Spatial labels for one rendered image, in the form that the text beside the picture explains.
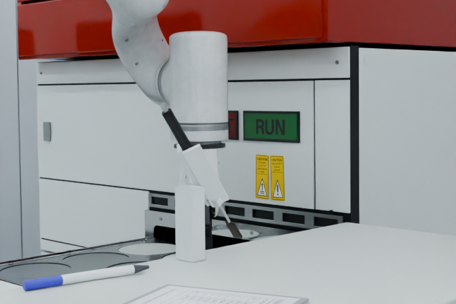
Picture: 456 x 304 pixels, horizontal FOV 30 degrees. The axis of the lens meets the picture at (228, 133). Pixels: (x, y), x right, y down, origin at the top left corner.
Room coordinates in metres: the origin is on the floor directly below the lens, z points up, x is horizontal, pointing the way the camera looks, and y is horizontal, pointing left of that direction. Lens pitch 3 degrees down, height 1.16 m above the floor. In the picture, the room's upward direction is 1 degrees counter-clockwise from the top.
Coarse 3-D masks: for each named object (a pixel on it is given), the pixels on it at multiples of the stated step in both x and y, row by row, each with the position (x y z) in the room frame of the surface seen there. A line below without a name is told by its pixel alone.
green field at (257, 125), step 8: (248, 120) 1.36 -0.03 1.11; (256, 120) 1.35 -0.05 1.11; (264, 120) 1.34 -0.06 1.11; (272, 120) 1.33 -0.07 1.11; (280, 120) 1.32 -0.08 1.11; (288, 120) 1.30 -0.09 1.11; (296, 120) 1.29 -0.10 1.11; (248, 128) 1.36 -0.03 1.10; (256, 128) 1.35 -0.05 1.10; (264, 128) 1.34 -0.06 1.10; (272, 128) 1.33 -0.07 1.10; (280, 128) 1.32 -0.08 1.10; (288, 128) 1.30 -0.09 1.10; (296, 128) 1.29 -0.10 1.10; (248, 136) 1.36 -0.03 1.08; (256, 136) 1.35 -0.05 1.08; (264, 136) 1.34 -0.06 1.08; (272, 136) 1.33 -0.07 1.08; (280, 136) 1.32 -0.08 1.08; (288, 136) 1.30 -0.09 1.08; (296, 136) 1.29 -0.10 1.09
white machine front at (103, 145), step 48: (336, 48) 1.24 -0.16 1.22; (48, 96) 1.77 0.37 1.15; (96, 96) 1.65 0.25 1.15; (144, 96) 1.55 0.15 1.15; (240, 96) 1.38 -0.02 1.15; (288, 96) 1.31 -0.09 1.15; (336, 96) 1.24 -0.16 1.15; (48, 144) 1.77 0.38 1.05; (96, 144) 1.66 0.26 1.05; (144, 144) 1.55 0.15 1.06; (240, 144) 1.38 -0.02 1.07; (288, 144) 1.31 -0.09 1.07; (336, 144) 1.24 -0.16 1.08; (48, 192) 1.78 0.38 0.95; (96, 192) 1.66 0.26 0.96; (144, 192) 1.56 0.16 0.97; (240, 192) 1.38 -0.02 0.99; (288, 192) 1.31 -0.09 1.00; (336, 192) 1.25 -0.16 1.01; (48, 240) 1.78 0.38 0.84; (96, 240) 1.66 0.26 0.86
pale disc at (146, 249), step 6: (126, 246) 1.40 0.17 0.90; (132, 246) 1.40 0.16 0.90; (138, 246) 1.40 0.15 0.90; (144, 246) 1.40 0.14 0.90; (150, 246) 1.40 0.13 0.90; (156, 246) 1.40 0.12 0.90; (162, 246) 1.40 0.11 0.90; (168, 246) 1.40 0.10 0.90; (174, 246) 1.40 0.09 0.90; (126, 252) 1.35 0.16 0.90; (132, 252) 1.35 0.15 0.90; (138, 252) 1.35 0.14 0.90; (144, 252) 1.35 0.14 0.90; (150, 252) 1.35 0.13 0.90; (156, 252) 1.35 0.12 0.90; (162, 252) 1.34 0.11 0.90; (168, 252) 1.34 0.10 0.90
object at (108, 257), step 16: (160, 240) 1.45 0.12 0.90; (64, 256) 1.32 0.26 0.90; (80, 256) 1.32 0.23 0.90; (96, 256) 1.32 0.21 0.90; (112, 256) 1.32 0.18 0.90; (128, 256) 1.32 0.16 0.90; (144, 256) 1.31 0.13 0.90; (160, 256) 1.31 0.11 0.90; (0, 272) 1.21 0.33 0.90; (16, 272) 1.21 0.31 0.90; (32, 272) 1.21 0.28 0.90; (48, 272) 1.21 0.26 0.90; (64, 272) 1.20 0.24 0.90
